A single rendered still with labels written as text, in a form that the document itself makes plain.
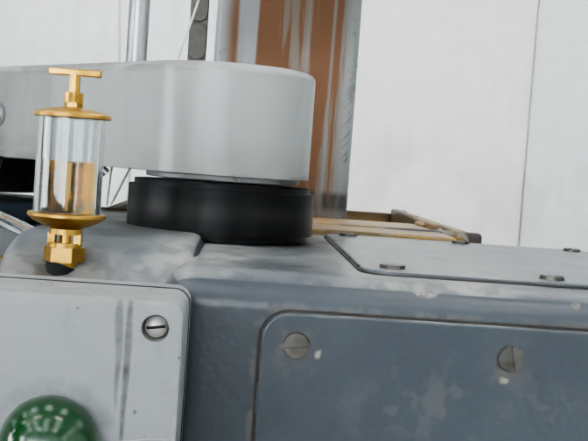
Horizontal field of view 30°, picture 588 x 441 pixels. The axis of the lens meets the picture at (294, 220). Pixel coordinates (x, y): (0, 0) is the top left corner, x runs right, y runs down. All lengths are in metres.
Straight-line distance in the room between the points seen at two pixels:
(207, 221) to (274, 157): 0.04
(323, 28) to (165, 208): 0.41
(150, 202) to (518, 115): 5.25
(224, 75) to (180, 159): 0.04
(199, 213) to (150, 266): 0.08
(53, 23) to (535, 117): 2.47
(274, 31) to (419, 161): 4.76
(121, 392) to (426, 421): 0.11
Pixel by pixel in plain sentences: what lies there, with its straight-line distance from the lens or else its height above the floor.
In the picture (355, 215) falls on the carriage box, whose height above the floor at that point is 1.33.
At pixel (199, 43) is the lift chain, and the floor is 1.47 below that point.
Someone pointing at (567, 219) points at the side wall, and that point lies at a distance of 5.80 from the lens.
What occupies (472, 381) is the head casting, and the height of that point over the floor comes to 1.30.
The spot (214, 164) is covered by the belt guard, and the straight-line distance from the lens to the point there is 0.49.
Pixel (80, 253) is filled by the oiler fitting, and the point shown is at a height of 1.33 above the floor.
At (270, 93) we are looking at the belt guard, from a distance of 0.50.
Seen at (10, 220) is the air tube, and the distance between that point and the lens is 0.48.
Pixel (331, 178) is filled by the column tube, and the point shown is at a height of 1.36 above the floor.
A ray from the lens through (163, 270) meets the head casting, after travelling 0.42.
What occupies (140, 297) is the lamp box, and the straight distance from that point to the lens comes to 0.34.
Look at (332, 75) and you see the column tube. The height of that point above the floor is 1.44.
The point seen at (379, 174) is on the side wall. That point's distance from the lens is 5.59.
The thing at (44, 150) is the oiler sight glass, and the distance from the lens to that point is 0.41.
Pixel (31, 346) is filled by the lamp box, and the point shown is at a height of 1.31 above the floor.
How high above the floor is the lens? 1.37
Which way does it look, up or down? 3 degrees down
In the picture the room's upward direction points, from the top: 4 degrees clockwise
